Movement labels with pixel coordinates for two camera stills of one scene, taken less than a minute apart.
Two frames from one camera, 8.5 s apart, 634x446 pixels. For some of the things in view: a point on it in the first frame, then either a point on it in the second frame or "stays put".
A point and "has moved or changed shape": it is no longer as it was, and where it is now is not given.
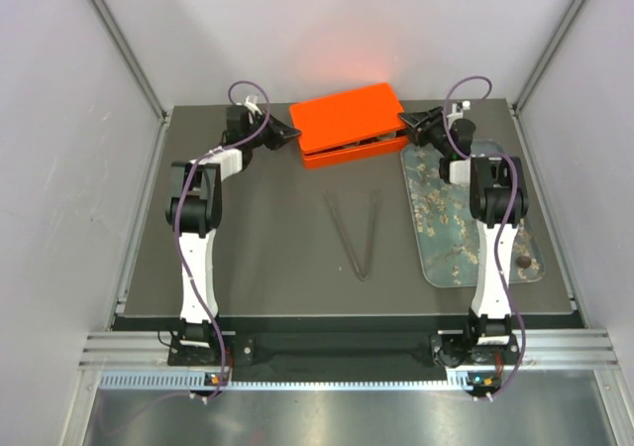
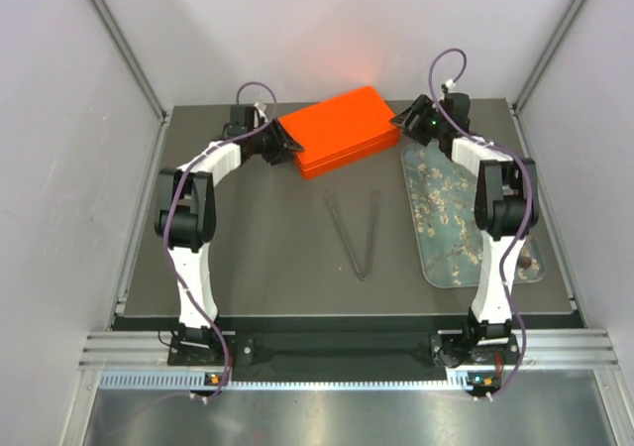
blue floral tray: [449, 232] stays put
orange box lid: [347, 118] has moved or changed shape
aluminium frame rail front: [554, 349] stays put
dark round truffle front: [523, 262] stays put
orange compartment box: [356, 153] has moved or changed shape
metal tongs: [346, 238] stays put
